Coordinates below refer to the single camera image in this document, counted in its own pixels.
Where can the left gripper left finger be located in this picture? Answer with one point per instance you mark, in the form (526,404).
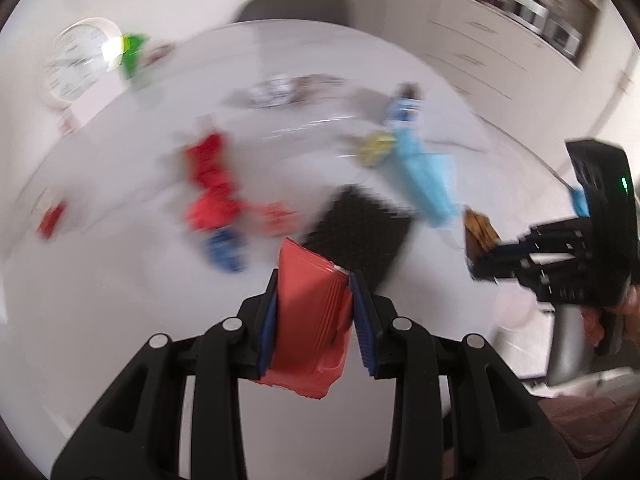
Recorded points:
(133,431)

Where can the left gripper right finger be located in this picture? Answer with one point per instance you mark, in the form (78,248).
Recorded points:
(454,400)

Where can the grey dining chair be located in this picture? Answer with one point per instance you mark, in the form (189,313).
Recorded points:
(337,12)

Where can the orange brown snack wrapper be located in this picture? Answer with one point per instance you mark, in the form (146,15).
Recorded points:
(480,236)

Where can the blue white tissue pack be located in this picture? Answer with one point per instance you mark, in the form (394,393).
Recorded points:
(405,106)

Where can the small red white box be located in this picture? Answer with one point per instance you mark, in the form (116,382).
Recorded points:
(50,219)

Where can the green plastic wrapper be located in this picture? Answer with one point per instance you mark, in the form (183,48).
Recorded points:
(132,54)

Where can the white drawer cabinet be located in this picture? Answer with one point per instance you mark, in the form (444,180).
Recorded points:
(511,77)

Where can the small red wrapper piece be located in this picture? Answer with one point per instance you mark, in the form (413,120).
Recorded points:
(274,219)

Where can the blue surgical face mask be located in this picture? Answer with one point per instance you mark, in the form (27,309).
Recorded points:
(424,177)

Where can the blue candy wrapper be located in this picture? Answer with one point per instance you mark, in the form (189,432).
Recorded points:
(225,249)

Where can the black corrugated foam pad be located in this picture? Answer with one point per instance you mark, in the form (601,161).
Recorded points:
(360,232)

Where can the clear red snack wrapper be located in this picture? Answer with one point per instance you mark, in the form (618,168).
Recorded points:
(153,53)

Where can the white microwave oven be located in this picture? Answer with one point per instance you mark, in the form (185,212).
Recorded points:
(539,18)

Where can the yellow crumpled wrapper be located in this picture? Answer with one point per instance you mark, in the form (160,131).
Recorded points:
(374,148)

